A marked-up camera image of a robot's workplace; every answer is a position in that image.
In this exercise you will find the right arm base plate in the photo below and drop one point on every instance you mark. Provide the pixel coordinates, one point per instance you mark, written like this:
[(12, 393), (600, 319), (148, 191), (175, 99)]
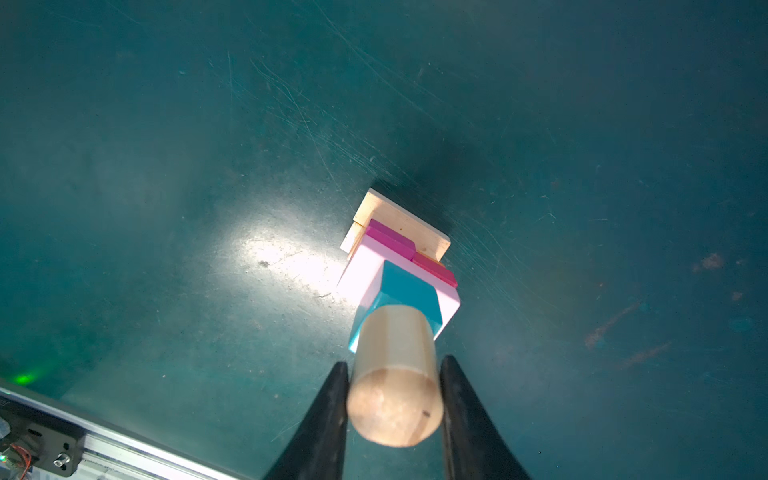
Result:
[(55, 445)]

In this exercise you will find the aluminium front rail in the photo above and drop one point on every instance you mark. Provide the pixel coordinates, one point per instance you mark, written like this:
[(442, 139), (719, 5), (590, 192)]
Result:
[(108, 453)]

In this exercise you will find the magenta cube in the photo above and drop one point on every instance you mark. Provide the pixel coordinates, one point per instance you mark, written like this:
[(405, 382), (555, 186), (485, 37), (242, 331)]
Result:
[(435, 268), (391, 239)]

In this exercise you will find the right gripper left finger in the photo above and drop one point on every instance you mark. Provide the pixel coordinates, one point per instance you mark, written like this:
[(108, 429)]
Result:
[(317, 448)]

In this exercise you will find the small wood cylinder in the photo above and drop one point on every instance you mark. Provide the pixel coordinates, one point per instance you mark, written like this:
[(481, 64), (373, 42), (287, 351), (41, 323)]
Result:
[(395, 398)]

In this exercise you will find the teal cube block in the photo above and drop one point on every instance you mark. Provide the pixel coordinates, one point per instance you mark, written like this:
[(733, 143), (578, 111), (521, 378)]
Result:
[(392, 285)]

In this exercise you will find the natural wood block long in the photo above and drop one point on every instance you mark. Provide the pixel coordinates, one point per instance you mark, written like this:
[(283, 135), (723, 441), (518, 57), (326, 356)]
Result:
[(428, 240)]

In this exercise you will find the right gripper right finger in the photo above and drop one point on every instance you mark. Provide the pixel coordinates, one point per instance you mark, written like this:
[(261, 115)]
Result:
[(472, 446)]

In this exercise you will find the pink rectangular block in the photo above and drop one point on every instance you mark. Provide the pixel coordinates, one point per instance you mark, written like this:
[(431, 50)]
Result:
[(369, 255)]

